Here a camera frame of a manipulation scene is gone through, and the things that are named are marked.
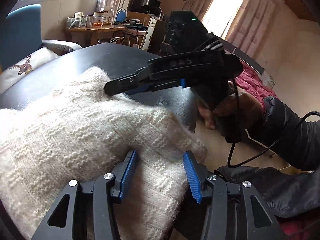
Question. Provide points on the blue folding chair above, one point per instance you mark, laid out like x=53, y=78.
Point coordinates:
x=120, y=16

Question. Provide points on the wooden side table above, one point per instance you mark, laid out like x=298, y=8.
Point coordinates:
x=94, y=32

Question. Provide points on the cream knitted sweater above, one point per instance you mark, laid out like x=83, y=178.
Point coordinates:
x=78, y=132

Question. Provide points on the round stool with clutter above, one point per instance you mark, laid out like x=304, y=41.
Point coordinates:
x=133, y=35

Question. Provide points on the deer print cushion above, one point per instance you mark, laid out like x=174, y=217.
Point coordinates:
x=15, y=73

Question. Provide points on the right forearm black sleeve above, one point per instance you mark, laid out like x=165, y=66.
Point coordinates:
x=294, y=140

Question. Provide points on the black leather ottoman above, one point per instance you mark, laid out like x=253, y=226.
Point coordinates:
x=117, y=60

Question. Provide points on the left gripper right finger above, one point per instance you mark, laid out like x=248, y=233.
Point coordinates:
x=196, y=176

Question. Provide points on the grey yellow blue armchair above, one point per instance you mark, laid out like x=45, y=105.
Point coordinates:
x=21, y=36

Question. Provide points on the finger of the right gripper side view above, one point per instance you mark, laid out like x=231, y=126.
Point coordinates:
x=134, y=83

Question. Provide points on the person's right hand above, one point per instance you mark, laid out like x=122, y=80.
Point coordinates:
x=253, y=112

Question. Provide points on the glass jar with oranges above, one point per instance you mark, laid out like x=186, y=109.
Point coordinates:
x=98, y=19

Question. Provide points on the black television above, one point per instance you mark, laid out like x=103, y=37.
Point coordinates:
x=142, y=6

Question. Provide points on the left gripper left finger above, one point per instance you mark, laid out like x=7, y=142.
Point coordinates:
x=123, y=173

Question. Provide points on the pink bedding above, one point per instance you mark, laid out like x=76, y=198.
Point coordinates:
x=249, y=81

